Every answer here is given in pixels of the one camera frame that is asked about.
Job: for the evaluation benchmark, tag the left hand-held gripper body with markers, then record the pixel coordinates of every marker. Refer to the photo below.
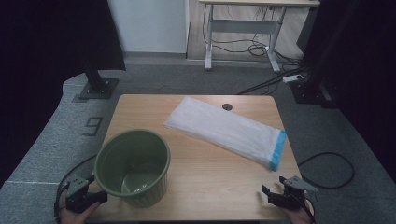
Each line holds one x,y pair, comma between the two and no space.
76,194

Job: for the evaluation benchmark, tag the black table grommet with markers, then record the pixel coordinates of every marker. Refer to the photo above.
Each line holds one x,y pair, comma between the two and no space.
227,107

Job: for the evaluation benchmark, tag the green plastic trash bin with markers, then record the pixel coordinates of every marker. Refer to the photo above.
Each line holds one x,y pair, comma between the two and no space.
134,161

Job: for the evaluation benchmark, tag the black curtain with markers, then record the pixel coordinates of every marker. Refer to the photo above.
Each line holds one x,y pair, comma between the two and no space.
370,68
46,46

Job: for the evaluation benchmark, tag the person's right hand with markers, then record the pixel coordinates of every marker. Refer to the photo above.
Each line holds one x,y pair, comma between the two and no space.
300,216

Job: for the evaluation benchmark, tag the white-framed desk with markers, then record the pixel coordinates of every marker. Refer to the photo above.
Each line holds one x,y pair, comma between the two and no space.
243,26

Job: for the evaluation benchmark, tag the white partition panel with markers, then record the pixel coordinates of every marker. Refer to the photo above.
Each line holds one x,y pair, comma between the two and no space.
149,25

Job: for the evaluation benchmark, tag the white blue-edged trash bag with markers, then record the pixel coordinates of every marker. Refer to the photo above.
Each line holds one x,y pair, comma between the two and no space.
224,130

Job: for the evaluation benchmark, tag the person's left hand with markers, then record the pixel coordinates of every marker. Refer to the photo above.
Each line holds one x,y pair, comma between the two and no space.
73,218

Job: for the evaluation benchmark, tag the white power strip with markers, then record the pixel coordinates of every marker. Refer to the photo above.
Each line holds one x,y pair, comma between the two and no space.
292,78

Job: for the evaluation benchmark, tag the black stand with base plate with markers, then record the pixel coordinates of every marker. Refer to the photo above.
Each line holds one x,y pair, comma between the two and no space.
98,88
308,93

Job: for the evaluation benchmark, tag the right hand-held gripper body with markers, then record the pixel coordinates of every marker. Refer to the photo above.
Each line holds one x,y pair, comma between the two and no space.
292,197

